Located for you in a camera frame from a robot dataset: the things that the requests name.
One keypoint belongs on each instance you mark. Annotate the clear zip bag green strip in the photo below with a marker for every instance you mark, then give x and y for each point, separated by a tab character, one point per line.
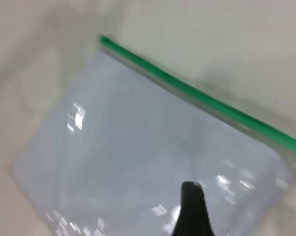
126	147

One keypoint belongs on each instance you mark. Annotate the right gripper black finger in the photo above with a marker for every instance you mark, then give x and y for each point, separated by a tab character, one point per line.
193	214

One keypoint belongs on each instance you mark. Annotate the white paper sheets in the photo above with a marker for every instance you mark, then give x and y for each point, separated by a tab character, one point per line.
113	159

